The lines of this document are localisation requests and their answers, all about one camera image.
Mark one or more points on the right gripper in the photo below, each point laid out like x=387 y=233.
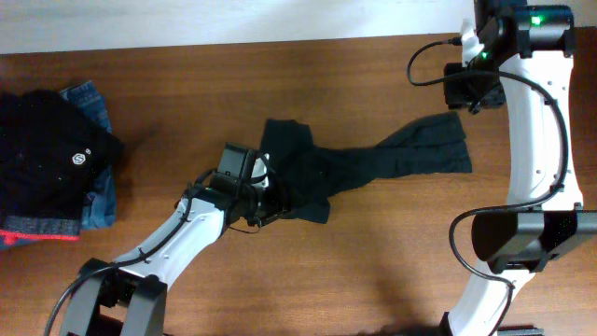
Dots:
x=458 y=98

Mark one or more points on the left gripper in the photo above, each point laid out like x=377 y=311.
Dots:
x=276 y=202

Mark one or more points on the dark green Nike t-shirt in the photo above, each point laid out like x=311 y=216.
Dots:
x=431 y=145

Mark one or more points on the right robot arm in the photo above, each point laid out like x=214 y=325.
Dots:
x=520 y=56

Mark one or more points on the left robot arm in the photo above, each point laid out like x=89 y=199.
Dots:
x=128 y=295

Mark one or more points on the blue denim jeans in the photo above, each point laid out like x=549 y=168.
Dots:
x=100 y=205

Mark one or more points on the black folded garment with logo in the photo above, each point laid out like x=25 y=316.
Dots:
x=50 y=155

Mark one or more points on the grey garment with red stripe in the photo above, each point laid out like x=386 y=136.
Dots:
x=16 y=231

